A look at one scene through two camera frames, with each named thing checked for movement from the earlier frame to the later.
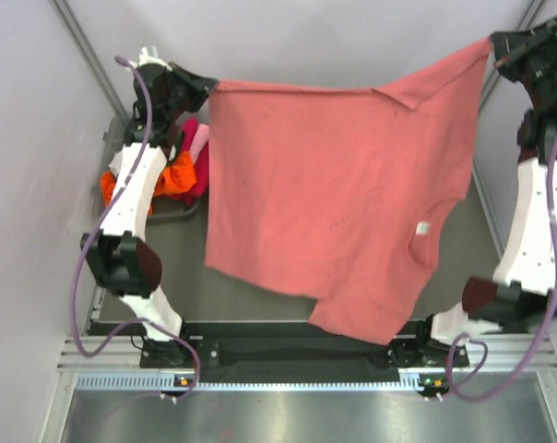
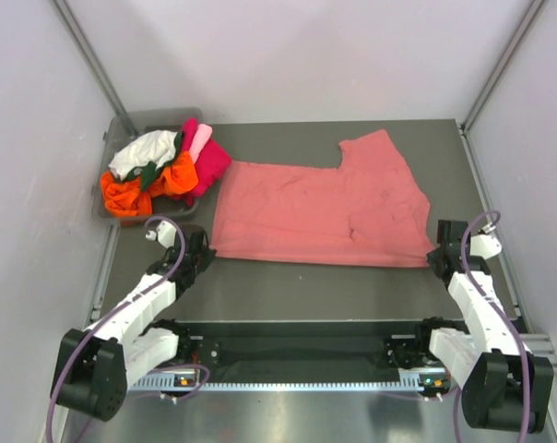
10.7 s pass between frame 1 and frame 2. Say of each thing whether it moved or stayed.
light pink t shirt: stayed
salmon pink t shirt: moved
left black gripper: moved
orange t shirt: stayed
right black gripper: moved
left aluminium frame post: stayed
